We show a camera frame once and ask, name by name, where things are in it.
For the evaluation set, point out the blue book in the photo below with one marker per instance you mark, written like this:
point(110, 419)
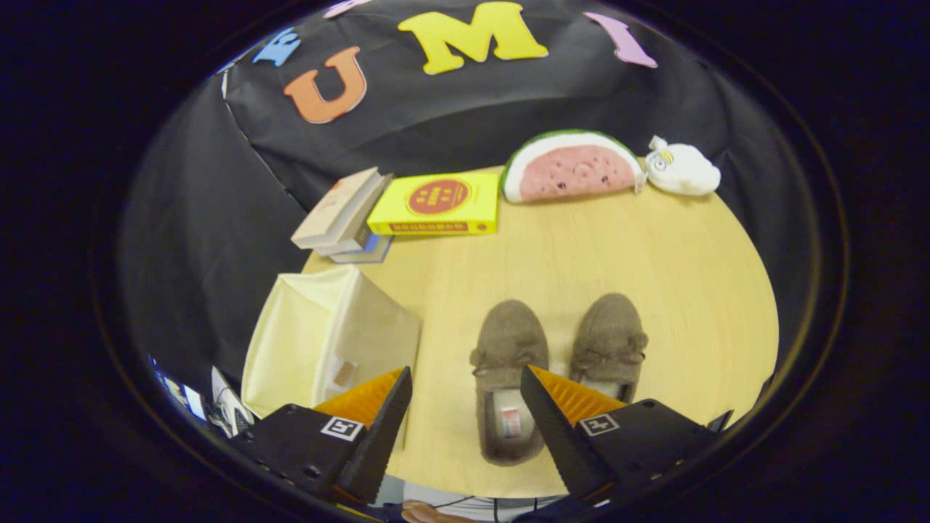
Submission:
point(367, 254)

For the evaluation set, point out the brown fuzzy shoe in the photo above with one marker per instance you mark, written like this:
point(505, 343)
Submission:
point(610, 327)
point(508, 334)

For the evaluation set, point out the yellow book with red circle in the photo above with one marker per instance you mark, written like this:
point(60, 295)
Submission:
point(392, 207)

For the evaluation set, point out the beige book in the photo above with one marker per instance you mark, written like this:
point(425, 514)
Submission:
point(338, 207)

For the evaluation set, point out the beige fabric storage box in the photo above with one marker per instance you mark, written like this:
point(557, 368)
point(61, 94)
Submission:
point(305, 341)

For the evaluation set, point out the watermelon slice plush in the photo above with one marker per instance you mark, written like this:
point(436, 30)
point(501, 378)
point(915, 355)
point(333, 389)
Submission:
point(574, 171)

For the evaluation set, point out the black backdrop cloth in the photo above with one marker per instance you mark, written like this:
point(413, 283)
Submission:
point(436, 109)

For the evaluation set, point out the white device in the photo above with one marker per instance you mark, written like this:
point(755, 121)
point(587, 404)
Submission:
point(229, 407)

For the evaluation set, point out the white plush toy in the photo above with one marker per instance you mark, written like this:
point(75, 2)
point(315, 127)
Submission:
point(686, 174)

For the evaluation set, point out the grey book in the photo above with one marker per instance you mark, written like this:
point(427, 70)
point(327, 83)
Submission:
point(367, 225)

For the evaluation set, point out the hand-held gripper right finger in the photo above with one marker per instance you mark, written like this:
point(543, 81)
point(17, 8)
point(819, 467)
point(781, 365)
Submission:
point(563, 443)

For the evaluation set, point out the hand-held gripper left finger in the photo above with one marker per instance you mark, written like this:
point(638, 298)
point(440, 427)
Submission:
point(374, 443)

